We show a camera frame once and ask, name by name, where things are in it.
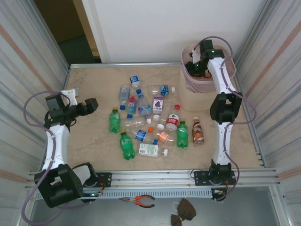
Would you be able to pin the green soda bottle yellow cap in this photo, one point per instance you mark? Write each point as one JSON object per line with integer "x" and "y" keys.
{"x": 182, "y": 135}
{"x": 114, "y": 121}
{"x": 127, "y": 146}

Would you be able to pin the clear bottle pale-blue label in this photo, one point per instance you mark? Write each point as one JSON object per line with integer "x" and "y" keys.
{"x": 124, "y": 93}

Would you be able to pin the Fiji water bottle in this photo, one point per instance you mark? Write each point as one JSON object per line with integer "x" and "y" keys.
{"x": 132, "y": 105}

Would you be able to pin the clear bottle blue label white cap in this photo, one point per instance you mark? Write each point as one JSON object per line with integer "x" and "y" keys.
{"x": 163, "y": 90}

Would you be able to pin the wide clear bottle white cap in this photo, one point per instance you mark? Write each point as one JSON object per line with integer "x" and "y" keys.
{"x": 136, "y": 123}

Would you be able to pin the small clear bottle dark-blue label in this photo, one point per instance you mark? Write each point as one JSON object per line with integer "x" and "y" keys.
{"x": 134, "y": 79}

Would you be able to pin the clear bottle rainbow label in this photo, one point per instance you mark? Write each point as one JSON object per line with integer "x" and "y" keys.
{"x": 144, "y": 108}

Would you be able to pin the unlabelled clear bottle white cap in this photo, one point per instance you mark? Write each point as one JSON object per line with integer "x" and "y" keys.
{"x": 167, "y": 110}

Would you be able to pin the purple grape label bottle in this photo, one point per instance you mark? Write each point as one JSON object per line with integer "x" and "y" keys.
{"x": 158, "y": 103}

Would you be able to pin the Pepsi label clear bottle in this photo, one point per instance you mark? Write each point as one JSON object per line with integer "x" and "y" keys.
{"x": 140, "y": 134}

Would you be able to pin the red label water bottle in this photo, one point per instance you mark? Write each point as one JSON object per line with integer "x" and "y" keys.
{"x": 172, "y": 121}

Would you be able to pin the brown coffee drink bottle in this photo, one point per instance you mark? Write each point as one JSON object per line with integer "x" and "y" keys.
{"x": 198, "y": 131}

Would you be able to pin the green white label bottle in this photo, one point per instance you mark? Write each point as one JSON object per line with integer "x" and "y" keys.
{"x": 148, "y": 148}

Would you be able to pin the orange label clear bottle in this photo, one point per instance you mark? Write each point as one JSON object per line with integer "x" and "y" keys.
{"x": 163, "y": 137}

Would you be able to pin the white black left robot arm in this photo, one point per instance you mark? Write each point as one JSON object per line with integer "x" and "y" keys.
{"x": 56, "y": 146}

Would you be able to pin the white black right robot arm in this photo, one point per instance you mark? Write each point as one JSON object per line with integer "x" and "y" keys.
{"x": 221, "y": 141}

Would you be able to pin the beige plastic bin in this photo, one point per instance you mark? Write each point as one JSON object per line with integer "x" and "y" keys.
{"x": 195, "y": 101}

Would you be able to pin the pink plastic bin liner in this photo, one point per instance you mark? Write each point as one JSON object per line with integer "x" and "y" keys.
{"x": 232, "y": 66}

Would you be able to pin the small circuit board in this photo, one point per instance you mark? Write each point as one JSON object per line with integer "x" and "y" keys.
{"x": 90, "y": 195}
{"x": 218, "y": 192}

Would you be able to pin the brown wooden door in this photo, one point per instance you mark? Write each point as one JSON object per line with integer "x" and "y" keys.
{"x": 58, "y": 18}

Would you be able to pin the grey metal shelf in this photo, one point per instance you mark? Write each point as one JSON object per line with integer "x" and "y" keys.
{"x": 94, "y": 214}

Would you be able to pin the large brown fabric pouch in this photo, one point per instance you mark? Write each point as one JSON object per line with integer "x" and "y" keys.
{"x": 185, "y": 209}

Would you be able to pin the white door frame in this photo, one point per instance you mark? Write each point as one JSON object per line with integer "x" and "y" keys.
{"x": 98, "y": 35}

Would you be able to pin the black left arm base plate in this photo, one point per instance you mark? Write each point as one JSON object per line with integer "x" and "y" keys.
{"x": 107, "y": 180}

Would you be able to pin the wide aluminium base rail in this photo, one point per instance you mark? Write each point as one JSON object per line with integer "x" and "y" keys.
{"x": 152, "y": 179}

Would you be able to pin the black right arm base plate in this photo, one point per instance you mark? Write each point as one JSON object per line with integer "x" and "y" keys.
{"x": 200, "y": 177}

